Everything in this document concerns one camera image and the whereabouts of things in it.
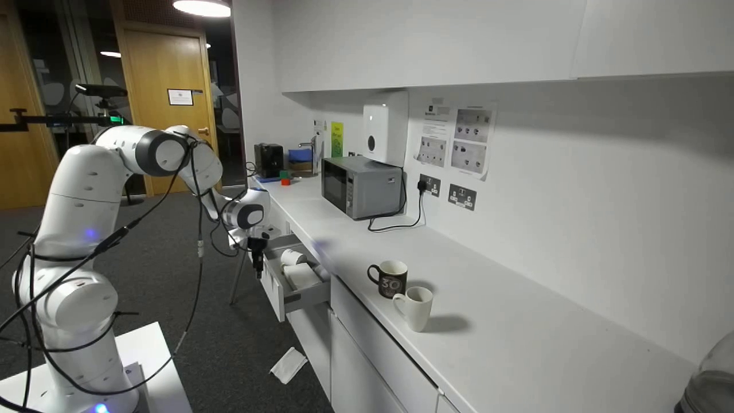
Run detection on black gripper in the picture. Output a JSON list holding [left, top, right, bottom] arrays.
[[242, 233, 272, 281]]

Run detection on white kitchen drawer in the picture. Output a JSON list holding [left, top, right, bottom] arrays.
[[259, 233, 332, 325]]

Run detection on white robot base platform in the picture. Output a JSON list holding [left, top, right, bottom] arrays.
[[0, 320, 194, 413]]

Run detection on white box in drawer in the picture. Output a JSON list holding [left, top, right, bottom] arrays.
[[282, 263, 327, 294]]

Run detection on small white packet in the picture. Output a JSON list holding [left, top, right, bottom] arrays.
[[278, 249, 308, 269]]

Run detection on white paper sheet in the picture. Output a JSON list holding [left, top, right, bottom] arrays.
[[269, 344, 309, 386]]

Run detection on black countertop appliance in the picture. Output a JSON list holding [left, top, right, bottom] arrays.
[[253, 143, 286, 181]]

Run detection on blue box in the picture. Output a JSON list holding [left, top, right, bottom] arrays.
[[286, 148, 317, 178]]

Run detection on silver microwave oven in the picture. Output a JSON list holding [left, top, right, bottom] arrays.
[[319, 156, 408, 224]]

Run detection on white lower cabinet unit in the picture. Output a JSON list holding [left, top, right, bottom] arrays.
[[285, 273, 464, 413]]

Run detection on black printed mug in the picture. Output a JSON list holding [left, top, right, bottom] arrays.
[[364, 259, 410, 300]]

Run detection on plain white mug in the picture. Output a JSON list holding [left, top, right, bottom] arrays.
[[390, 285, 436, 334]]

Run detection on white paper towel dispenser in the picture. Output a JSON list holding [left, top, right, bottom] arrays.
[[360, 102, 391, 166]]

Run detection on wooden door with sign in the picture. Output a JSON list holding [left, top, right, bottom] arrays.
[[113, 20, 218, 197]]

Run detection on plain wooden door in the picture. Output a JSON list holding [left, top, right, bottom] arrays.
[[0, 0, 72, 214]]

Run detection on round ceiling lamp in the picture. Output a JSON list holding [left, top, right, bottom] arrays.
[[169, 0, 234, 20]]

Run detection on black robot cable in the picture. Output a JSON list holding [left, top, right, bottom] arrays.
[[0, 141, 210, 409]]

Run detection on black microwave power cable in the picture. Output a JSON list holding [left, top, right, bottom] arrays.
[[364, 181, 429, 235]]

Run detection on green wall sign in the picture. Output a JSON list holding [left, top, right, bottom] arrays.
[[327, 123, 345, 162]]

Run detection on double wall socket with plug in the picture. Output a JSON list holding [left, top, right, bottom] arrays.
[[414, 172, 442, 201]]

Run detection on empty double wall socket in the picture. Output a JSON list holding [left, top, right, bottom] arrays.
[[445, 181, 480, 214]]

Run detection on black stereo camera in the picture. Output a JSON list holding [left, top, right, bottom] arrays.
[[72, 81, 131, 102]]

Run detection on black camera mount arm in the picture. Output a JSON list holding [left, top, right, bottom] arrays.
[[0, 107, 129, 134]]

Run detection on white upper wall cabinets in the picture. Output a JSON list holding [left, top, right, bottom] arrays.
[[272, 0, 734, 97]]

